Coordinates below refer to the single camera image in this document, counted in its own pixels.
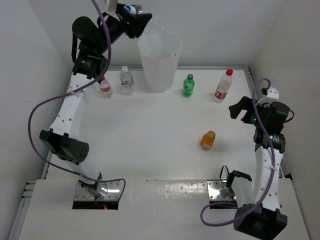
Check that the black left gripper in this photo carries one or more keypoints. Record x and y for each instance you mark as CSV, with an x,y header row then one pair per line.
x,y
136,23

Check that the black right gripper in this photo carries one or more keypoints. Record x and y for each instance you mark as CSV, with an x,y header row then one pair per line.
x,y
245,103

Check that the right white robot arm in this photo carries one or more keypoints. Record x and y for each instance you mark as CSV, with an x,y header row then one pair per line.
x,y
257,199

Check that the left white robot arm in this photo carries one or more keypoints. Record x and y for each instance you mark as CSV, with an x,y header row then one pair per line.
x,y
90,40

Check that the white plastic bin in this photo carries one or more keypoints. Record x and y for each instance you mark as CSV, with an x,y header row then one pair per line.
x,y
159,66

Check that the tall red-cap red-label bottle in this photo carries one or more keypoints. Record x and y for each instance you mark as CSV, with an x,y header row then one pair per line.
x,y
223,86

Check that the orange juice bottle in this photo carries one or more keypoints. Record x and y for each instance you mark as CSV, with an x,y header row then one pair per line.
x,y
208,140

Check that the white-cap clear labelled bottle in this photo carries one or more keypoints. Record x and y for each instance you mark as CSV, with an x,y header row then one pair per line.
x,y
127,84

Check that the green soda bottle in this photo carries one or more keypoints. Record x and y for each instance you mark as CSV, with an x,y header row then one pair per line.
x,y
188,86

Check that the small red-cap red-label bottle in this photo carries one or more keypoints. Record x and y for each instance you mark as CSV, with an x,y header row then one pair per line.
x,y
105,89

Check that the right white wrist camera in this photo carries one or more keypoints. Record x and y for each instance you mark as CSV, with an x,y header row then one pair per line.
x,y
269,96

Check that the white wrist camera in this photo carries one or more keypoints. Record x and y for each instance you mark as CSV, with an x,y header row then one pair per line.
x,y
108,5
269,96

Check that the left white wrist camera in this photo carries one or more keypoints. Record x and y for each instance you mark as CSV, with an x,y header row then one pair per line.
x,y
108,5

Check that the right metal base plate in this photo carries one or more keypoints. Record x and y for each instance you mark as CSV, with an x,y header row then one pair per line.
x,y
217,191

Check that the metal base plate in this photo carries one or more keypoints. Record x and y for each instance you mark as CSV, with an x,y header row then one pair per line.
x,y
217,191
109,191

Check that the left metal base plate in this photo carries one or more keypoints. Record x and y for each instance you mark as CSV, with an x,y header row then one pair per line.
x,y
109,191

